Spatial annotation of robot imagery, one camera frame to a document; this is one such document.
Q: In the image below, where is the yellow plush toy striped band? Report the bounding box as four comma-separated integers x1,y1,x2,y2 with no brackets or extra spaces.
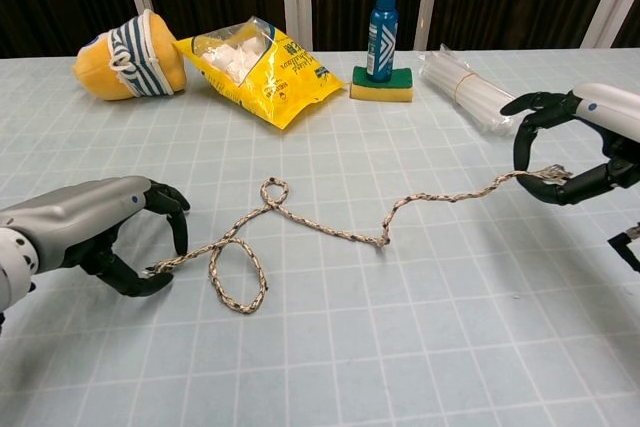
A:
73,9,189,102

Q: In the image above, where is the blue spray bottle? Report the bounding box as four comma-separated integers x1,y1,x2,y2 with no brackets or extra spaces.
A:
366,0,398,84

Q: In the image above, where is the yellow bag of white candy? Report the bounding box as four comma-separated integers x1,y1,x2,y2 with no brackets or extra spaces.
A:
172,16,349,134

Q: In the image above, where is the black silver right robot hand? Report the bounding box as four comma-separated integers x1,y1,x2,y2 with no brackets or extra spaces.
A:
499,82,640,207

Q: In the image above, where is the beige speckled braided rope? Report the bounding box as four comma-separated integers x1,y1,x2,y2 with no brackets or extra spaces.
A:
144,164,574,317

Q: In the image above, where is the light blue checkered tablecloth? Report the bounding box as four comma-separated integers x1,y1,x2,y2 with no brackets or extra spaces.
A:
0,49,640,427

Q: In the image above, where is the green yellow sponge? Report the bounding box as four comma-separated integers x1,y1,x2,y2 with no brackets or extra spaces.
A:
349,65,416,104

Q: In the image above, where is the pack of clear straws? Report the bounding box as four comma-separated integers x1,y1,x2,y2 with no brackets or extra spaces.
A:
418,44,522,138

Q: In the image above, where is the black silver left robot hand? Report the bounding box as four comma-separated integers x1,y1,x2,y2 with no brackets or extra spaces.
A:
0,175,192,298

